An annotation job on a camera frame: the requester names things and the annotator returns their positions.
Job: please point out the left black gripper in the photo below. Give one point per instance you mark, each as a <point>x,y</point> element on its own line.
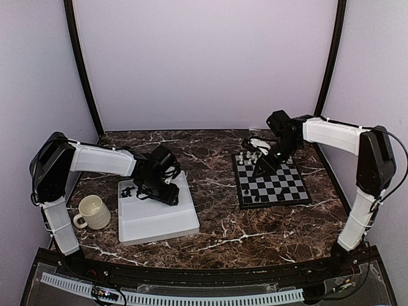
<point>169,196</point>

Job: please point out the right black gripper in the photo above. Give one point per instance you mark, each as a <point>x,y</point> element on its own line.
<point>268,166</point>

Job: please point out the black grey chessboard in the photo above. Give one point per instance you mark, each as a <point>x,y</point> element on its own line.
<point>267,188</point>

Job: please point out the black chess piece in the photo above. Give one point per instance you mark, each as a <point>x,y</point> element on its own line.
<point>281,195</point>

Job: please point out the white plastic tray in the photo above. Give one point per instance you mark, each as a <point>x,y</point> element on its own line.
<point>144,221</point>

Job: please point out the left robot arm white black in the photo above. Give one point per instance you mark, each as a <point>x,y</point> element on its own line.
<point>59,157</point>

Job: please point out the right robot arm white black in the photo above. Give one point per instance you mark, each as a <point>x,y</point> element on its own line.
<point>371,162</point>

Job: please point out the white chess pieces row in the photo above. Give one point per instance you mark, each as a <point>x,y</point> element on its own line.
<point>248,157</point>

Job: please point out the black chess pieces left cluster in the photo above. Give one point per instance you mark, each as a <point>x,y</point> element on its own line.
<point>126,192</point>

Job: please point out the cream ceramic mug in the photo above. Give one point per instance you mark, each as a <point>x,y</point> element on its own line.
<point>93,213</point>

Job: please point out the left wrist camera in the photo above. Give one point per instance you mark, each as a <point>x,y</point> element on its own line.
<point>171,173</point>

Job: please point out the white cable duct strip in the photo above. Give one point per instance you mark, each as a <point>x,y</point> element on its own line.
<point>107,296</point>

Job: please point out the black front rail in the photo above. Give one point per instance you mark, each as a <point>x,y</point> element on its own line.
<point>309,273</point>

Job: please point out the left black frame post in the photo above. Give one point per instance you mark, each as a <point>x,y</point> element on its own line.
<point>80,65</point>

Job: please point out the black frame post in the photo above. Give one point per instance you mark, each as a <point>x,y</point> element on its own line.
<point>80,65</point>
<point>332,57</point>

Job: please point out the right black frame post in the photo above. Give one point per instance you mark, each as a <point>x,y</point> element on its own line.
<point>332,57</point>

